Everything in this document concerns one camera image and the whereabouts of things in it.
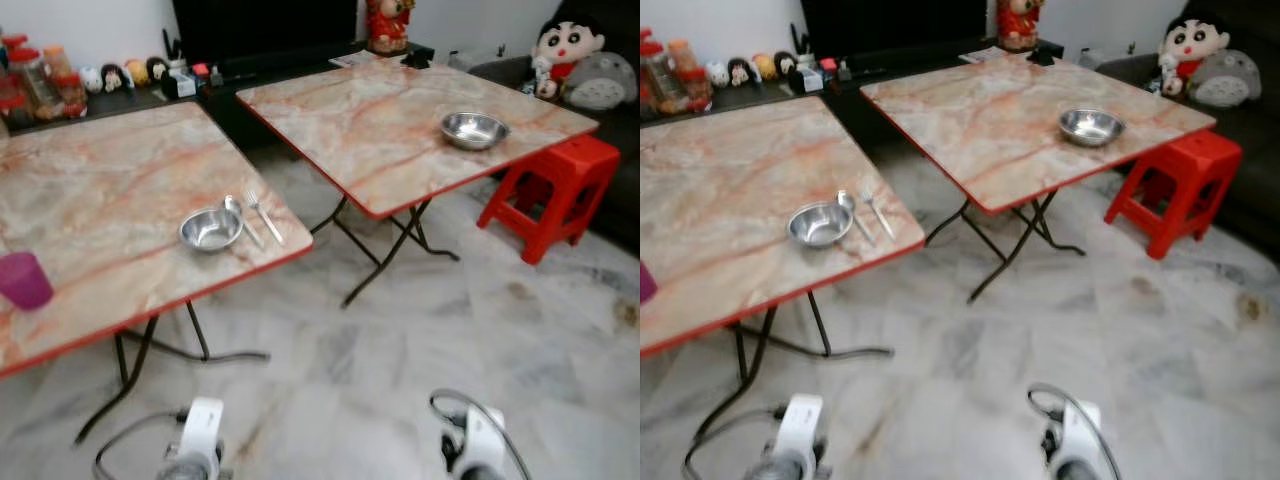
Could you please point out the small steel bowl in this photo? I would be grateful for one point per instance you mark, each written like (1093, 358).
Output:
(820, 226)
(210, 230)

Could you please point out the purple plastic cup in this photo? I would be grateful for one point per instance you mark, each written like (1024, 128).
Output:
(646, 284)
(22, 282)

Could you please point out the steel fork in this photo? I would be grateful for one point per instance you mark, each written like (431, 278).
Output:
(878, 213)
(265, 217)

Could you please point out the red plastic stool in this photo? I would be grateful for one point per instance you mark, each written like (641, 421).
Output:
(1195, 150)
(570, 155)

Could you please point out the steel spoon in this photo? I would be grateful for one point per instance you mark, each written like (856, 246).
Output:
(846, 200)
(232, 205)

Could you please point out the large steel bowl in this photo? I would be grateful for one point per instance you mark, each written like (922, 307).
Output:
(1092, 127)
(474, 130)

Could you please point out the marble top folding table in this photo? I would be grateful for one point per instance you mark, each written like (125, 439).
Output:
(730, 190)
(990, 115)
(370, 120)
(100, 190)

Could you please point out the dark sofa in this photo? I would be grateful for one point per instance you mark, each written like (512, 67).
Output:
(628, 150)
(1262, 170)

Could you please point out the small black box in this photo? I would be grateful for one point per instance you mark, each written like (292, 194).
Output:
(415, 60)
(1044, 56)

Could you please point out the grey round plush toy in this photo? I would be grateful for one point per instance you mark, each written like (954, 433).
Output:
(600, 85)
(1225, 82)

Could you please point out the black television console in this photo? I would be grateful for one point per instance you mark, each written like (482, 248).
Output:
(225, 110)
(850, 105)

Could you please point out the printed booklet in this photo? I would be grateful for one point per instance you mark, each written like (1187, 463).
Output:
(982, 55)
(352, 60)

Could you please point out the red seated figurine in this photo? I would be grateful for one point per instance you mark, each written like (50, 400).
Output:
(388, 30)
(1018, 28)

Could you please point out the cartoon boy plush doll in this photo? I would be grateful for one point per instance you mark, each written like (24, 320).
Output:
(565, 45)
(1192, 42)

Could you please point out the tall clear jar red lid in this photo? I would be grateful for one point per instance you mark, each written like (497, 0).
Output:
(665, 72)
(32, 75)

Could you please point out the small white box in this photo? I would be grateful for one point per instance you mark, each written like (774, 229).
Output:
(811, 79)
(183, 85)

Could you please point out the clear jar orange lid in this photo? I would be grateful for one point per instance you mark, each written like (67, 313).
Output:
(695, 75)
(68, 80)

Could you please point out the black television screen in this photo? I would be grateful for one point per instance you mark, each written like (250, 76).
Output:
(890, 22)
(260, 25)

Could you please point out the small white figurine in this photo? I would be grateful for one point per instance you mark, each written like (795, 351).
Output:
(90, 80)
(717, 74)

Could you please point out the small dark figurine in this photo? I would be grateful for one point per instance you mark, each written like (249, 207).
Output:
(785, 64)
(157, 69)

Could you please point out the small yellow figurine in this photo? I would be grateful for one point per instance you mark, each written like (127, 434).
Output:
(764, 67)
(136, 72)

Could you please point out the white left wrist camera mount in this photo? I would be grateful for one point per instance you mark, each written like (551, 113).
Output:
(803, 420)
(203, 425)

